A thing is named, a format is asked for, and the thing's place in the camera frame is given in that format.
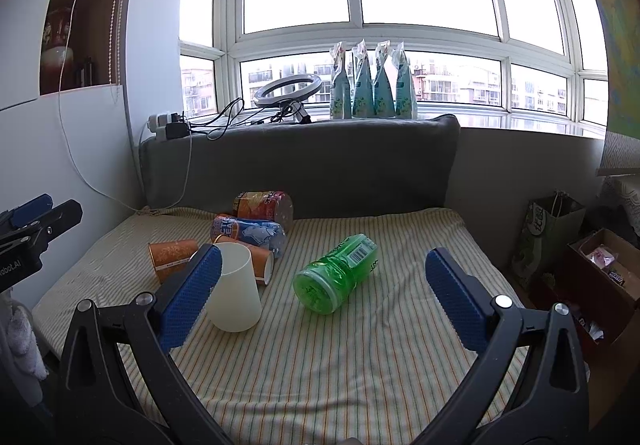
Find orange paper cup left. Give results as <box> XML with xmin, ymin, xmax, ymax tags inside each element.
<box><xmin>148</xmin><ymin>239</ymin><xmax>198</xmax><ymax>283</ymax></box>

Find orange paper cup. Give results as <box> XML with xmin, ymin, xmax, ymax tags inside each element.
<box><xmin>213</xmin><ymin>235</ymin><xmax>274</xmax><ymax>286</ymax></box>
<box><xmin>148</xmin><ymin>239</ymin><xmax>198</xmax><ymax>283</ymax></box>

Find white plastic cup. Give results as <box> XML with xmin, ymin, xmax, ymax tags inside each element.
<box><xmin>205</xmin><ymin>243</ymin><xmax>262</xmax><ymax>332</ymax></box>

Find orange paper cup behind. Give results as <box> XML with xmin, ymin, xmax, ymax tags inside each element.
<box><xmin>213</xmin><ymin>235</ymin><xmax>274</xmax><ymax>286</ymax></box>

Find white fluffy cloth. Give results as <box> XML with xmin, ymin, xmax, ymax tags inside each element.
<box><xmin>6</xmin><ymin>305</ymin><xmax>48</xmax><ymax>381</ymax></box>

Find brown cardboard box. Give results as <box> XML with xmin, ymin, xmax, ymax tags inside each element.
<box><xmin>561</xmin><ymin>228</ymin><xmax>639</xmax><ymax>357</ymax></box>

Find green paper shopping bag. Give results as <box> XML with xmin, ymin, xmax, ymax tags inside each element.
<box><xmin>511</xmin><ymin>190</ymin><xmax>586</xmax><ymax>288</ymax></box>

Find striped beige sofa cover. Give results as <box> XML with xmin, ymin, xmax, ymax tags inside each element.
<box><xmin>30</xmin><ymin>205</ymin><xmax>532</xmax><ymax>445</ymax></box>

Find blue snack canister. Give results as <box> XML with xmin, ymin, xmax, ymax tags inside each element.
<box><xmin>210</xmin><ymin>214</ymin><xmax>288</xmax><ymax>257</ymax></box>

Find green plastic bottle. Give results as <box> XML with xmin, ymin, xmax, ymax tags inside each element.
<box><xmin>293</xmin><ymin>234</ymin><xmax>378</xmax><ymax>315</ymax></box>

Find orange red snack canister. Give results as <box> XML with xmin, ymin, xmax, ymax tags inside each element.
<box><xmin>232</xmin><ymin>190</ymin><xmax>294</xmax><ymax>231</ymax></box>

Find black plug adapter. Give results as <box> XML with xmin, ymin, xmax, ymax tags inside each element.
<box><xmin>165</xmin><ymin>112</ymin><xmax>191</xmax><ymax>140</ymax></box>

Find white power strip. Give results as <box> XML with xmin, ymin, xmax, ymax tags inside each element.
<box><xmin>148</xmin><ymin>112</ymin><xmax>173</xmax><ymax>142</ymax></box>

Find grey sofa backrest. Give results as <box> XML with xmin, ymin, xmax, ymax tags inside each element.
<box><xmin>139</xmin><ymin>114</ymin><xmax>460</xmax><ymax>218</ymax></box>

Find red white vase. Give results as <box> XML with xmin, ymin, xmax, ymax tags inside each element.
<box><xmin>40</xmin><ymin>7</ymin><xmax>74</xmax><ymax>95</ymax></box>

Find teal refill pouch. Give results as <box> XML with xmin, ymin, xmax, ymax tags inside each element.
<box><xmin>330</xmin><ymin>42</ymin><xmax>352</xmax><ymax>120</ymax></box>
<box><xmin>352</xmin><ymin>40</ymin><xmax>373</xmax><ymax>118</ymax></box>
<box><xmin>373</xmin><ymin>41</ymin><xmax>395</xmax><ymax>118</ymax></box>
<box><xmin>392</xmin><ymin>42</ymin><xmax>418</xmax><ymax>120</ymax></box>

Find black cable on backrest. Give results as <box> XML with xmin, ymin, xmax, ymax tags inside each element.
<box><xmin>188</xmin><ymin>96</ymin><xmax>281</xmax><ymax>142</ymax></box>

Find white charging cable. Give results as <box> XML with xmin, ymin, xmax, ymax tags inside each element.
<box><xmin>55</xmin><ymin>0</ymin><xmax>193</xmax><ymax>216</ymax></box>

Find white ring light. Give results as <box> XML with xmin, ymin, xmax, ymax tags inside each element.
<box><xmin>254</xmin><ymin>73</ymin><xmax>322</xmax><ymax>124</ymax></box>

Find brown wooden wall shelf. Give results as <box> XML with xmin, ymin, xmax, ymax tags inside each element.
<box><xmin>38</xmin><ymin>0</ymin><xmax>147</xmax><ymax>96</ymax></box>

